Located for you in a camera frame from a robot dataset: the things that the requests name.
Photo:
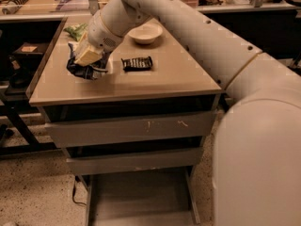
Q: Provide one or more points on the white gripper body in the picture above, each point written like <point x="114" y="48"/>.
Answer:
<point x="101" y="35"/>

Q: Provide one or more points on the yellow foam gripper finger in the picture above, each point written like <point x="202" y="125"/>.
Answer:
<point x="86" y="53"/>

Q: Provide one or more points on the blue Kettle chip bag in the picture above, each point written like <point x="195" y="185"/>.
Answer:
<point x="91" y="71"/>

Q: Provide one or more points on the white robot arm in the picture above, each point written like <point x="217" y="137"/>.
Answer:
<point x="257" y="147"/>

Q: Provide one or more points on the green chip bag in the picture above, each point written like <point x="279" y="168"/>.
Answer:
<point x="77" y="32"/>

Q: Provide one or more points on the grey drawer cabinet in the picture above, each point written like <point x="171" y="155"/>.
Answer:
<point x="174" y="84"/>

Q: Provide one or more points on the grey middle drawer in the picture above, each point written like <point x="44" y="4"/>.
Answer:
<point x="134" y="161"/>

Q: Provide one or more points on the grey drawer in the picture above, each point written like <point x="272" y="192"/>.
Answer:
<point x="130" y="129"/>
<point x="158" y="197"/>
<point x="134" y="161"/>

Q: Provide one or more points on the grey top drawer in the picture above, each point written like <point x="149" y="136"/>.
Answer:
<point x="130" y="129"/>

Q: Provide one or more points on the grey bottom drawer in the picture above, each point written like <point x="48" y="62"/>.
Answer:
<point x="158" y="197"/>

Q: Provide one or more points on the white bowl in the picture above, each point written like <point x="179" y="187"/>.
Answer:
<point x="146" y="33"/>

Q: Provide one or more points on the black striped snack bar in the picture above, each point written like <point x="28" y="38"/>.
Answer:
<point x="137" y="64"/>

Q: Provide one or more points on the black box on shelf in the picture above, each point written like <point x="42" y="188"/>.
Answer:
<point x="31" y="54"/>

